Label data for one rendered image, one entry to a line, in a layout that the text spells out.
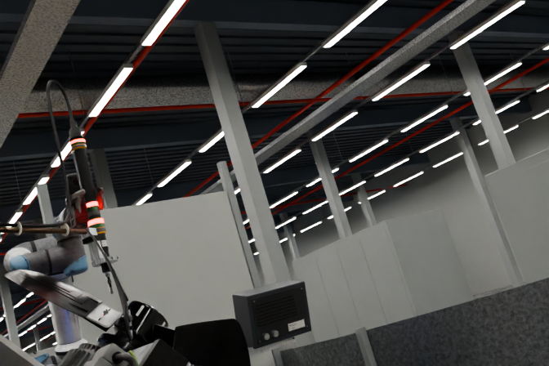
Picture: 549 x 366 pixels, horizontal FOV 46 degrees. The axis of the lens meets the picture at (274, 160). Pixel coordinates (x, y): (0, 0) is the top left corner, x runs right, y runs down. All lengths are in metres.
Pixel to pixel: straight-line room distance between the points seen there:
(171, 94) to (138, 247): 8.00
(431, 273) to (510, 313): 8.66
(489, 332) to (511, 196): 4.84
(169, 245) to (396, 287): 7.99
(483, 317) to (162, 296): 1.76
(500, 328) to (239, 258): 1.66
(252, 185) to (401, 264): 3.66
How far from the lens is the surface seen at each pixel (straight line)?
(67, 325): 2.52
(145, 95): 11.48
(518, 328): 3.26
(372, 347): 3.43
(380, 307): 11.98
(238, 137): 8.98
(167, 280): 3.88
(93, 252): 1.84
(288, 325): 2.45
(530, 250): 7.98
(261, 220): 8.70
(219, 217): 4.12
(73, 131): 1.95
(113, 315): 1.77
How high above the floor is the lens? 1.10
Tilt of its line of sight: 14 degrees up
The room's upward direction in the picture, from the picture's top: 17 degrees counter-clockwise
